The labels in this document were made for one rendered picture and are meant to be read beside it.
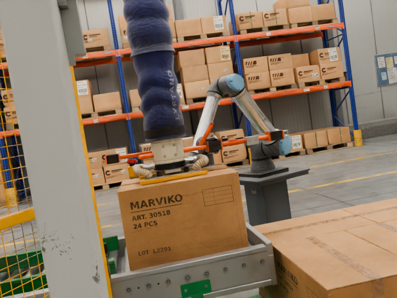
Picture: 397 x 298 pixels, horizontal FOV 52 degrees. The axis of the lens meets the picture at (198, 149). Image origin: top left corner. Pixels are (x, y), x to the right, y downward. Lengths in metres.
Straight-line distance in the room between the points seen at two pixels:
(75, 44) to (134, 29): 0.91
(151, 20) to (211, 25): 7.66
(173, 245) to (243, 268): 0.36
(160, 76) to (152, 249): 0.86
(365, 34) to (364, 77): 1.19
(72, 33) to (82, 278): 0.68
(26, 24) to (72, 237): 0.55
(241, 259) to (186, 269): 0.26
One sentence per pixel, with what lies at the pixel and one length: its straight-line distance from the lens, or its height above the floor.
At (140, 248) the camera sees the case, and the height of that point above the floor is 0.65.
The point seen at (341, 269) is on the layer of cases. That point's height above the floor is 0.54.
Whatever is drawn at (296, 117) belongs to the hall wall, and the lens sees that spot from 11.54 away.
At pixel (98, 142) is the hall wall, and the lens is 10.63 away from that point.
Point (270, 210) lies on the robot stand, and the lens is 3.11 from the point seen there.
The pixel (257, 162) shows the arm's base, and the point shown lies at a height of 0.84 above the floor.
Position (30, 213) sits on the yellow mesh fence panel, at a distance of 1.58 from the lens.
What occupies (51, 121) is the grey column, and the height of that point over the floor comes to 1.28.
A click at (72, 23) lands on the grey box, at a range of 1.29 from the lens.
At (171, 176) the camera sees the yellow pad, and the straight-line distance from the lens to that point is 2.07.
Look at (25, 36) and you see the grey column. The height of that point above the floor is 1.50.
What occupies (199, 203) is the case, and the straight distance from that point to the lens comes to 2.04.
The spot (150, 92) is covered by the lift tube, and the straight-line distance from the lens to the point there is 2.10.
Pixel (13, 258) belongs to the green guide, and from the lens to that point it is 2.58.
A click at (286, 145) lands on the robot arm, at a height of 0.95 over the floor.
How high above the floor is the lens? 1.23
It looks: 4 degrees down
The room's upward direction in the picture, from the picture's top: 9 degrees counter-clockwise
